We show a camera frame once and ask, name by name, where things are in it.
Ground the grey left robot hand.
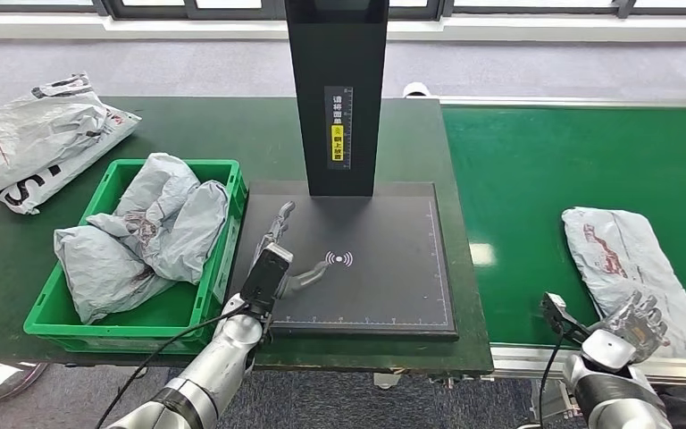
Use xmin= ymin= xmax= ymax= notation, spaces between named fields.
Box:
xmin=252 ymin=201 xmax=331 ymax=301

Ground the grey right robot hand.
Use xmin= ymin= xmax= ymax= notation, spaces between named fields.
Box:
xmin=591 ymin=290 xmax=671 ymax=362

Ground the grey parcel with red print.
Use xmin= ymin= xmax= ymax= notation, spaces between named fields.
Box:
xmin=562 ymin=206 xmax=686 ymax=360

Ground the plain grey parcel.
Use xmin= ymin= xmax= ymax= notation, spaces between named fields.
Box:
xmin=53 ymin=152 xmax=230 ymax=325

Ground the green conveyor belt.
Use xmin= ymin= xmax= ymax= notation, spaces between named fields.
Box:
xmin=442 ymin=105 xmax=686 ymax=348

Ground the black inbound scanner machine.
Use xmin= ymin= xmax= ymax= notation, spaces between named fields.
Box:
xmin=233 ymin=0 xmax=459 ymax=341

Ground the green plastic crate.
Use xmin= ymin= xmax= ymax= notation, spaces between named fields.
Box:
xmin=23 ymin=158 xmax=248 ymax=355

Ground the dark green table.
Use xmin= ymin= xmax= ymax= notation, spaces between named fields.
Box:
xmin=0 ymin=96 xmax=495 ymax=375

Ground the white bag with black letters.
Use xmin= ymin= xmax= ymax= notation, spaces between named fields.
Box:
xmin=0 ymin=109 xmax=142 ymax=215

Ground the crumpled white plastic bag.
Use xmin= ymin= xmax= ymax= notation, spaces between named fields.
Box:
xmin=0 ymin=72 xmax=111 ymax=206

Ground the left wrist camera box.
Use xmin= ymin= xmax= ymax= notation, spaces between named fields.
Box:
xmin=238 ymin=242 xmax=294 ymax=321

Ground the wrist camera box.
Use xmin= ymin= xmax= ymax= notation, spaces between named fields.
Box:
xmin=540 ymin=291 xmax=593 ymax=345
xmin=238 ymin=242 xmax=294 ymax=321

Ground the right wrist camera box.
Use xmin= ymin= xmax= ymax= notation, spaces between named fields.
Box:
xmin=540 ymin=291 xmax=593 ymax=345

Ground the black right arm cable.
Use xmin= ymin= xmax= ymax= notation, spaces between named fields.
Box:
xmin=517 ymin=331 xmax=569 ymax=429

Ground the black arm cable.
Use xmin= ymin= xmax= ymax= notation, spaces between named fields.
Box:
xmin=94 ymin=301 xmax=249 ymax=429
xmin=517 ymin=331 xmax=569 ymax=429

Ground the aluminium conveyor frame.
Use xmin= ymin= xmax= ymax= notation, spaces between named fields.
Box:
xmin=405 ymin=94 xmax=686 ymax=386

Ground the metal conveyor support bracket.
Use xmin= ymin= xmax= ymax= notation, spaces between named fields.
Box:
xmin=529 ymin=378 xmax=569 ymax=422

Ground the white table foot bracket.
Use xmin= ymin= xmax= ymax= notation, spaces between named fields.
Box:
xmin=372 ymin=371 xmax=406 ymax=391

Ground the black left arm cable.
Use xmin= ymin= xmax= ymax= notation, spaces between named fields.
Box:
xmin=94 ymin=301 xmax=249 ymax=429

